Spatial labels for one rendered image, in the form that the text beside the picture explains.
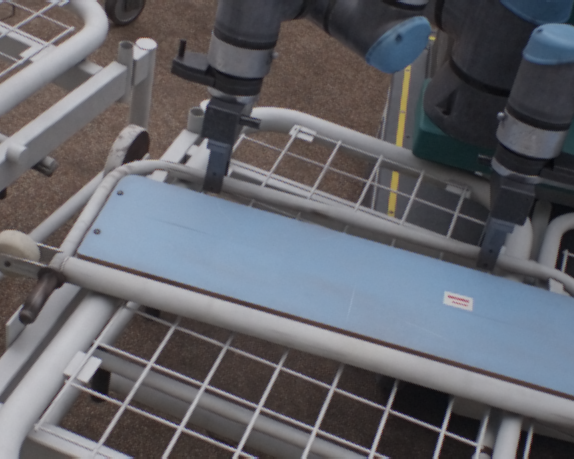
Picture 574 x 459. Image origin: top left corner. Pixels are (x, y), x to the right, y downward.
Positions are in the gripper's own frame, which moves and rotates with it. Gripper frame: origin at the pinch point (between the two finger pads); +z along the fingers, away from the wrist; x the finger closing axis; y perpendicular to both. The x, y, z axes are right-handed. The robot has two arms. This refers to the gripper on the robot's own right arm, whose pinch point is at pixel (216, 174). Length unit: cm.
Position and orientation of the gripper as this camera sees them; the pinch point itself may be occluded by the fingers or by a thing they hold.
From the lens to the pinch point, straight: 150.7
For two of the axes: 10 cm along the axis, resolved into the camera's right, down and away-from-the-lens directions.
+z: -2.1, 8.5, 4.8
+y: 9.6, 2.7, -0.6
